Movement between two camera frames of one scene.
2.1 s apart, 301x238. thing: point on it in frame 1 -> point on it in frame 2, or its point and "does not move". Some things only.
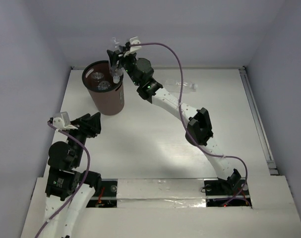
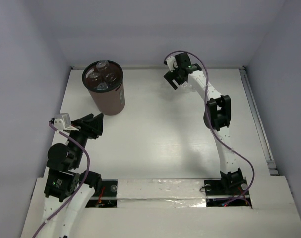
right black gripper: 113,57 -> 170,77
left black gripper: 83,125 does not move
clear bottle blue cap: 117,71 -> 102,65
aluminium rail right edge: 270,161 does not move
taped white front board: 161,193 does not move
